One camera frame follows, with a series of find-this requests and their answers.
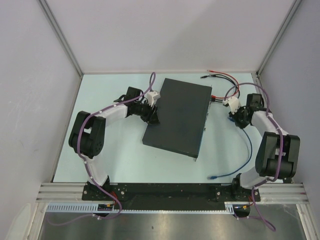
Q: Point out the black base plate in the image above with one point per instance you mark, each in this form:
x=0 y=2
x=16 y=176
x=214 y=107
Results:
x=178 y=196

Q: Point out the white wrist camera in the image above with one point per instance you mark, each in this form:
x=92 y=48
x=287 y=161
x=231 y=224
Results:
x=233 y=103
x=152 y=97

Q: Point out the black network switch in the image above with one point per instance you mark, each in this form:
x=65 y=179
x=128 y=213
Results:
x=182 y=113

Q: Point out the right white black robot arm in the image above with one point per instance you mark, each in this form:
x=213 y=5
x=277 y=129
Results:
x=278 y=152

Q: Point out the grey slotted cable duct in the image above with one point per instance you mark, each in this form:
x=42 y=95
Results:
x=97 y=208

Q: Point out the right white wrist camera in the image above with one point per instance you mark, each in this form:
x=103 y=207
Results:
x=233 y=103

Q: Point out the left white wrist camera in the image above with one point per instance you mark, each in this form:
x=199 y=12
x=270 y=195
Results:
x=152 y=97

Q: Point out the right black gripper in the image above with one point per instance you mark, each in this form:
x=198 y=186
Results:
x=237 y=123

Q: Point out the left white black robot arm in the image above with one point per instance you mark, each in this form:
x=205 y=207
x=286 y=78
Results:
x=88 y=132

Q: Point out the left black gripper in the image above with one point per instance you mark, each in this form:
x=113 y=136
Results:
x=151 y=117

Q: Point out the aluminium frame rail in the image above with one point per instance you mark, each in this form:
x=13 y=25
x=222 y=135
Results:
x=270 y=193

